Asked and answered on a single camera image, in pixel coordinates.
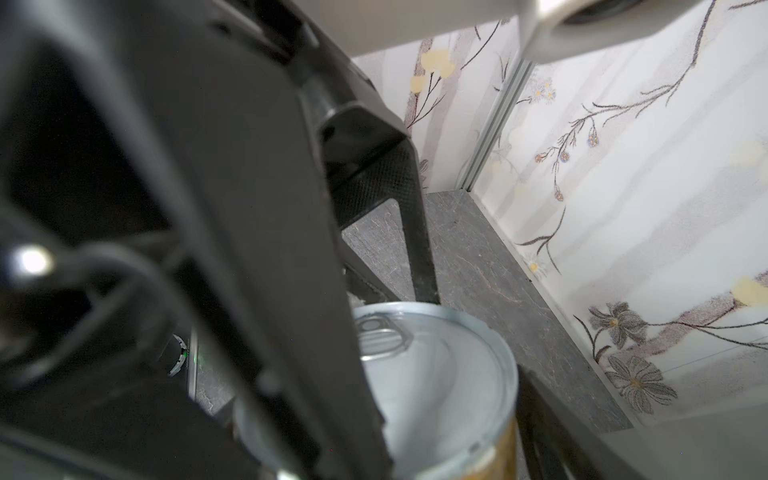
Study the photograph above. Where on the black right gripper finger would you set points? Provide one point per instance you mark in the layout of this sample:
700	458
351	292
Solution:
556	443

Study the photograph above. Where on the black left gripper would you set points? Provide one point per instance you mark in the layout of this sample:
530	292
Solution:
366	157

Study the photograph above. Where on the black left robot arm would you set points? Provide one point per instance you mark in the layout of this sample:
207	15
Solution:
175	180

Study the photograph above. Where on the grey metal cabinet counter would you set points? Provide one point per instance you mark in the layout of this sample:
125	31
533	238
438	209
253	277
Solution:
728	445

